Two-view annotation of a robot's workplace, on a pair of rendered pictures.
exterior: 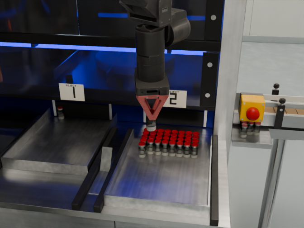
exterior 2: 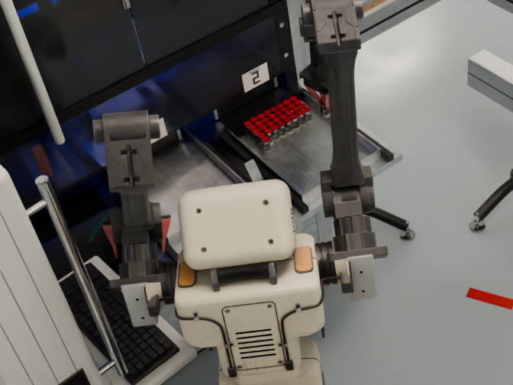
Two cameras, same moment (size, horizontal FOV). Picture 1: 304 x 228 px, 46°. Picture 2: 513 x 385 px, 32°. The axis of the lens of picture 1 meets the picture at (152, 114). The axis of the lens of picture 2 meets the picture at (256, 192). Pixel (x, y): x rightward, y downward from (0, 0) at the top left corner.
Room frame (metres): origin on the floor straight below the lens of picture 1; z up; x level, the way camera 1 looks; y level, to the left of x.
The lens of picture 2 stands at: (-0.55, 1.17, 2.51)
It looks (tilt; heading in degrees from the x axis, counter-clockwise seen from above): 44 degrees down; 324
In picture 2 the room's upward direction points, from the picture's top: 11 degrees counter-clockwise
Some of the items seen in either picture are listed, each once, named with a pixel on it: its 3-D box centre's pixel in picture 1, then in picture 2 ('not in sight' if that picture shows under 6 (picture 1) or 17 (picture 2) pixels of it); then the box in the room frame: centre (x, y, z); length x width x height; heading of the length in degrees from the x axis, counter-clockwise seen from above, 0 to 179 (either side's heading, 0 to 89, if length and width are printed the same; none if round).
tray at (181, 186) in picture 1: (164, 166); (304, 145); (0.85, -0.04, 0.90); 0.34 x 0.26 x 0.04; 170
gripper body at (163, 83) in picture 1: (150, 68); (323, 68); (0.70, 0.00, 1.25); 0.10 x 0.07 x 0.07; 5
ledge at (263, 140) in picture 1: (250, 135); not in sight; (1.08, -0.34, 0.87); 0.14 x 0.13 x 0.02; 171
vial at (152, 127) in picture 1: (150, 121); (324, 108); (0.71, 0.00, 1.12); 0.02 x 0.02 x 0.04
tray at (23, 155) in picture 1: (65, 137); (178, 183); (1.02, 0.28, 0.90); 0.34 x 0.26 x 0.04; 171
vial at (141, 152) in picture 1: (141, 149); (266, 144); (0.93, 0.03, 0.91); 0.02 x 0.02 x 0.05
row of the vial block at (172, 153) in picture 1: (168, 148); (285, 127); (0.94, -0.05, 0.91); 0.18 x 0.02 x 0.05; 80
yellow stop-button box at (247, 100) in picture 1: (251, 107); not in sight; (1.04, -0.32, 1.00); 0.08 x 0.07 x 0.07; 171
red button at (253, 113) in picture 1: (252, 113); not in sight; (1.00, -0.31, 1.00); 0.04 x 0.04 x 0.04; 81
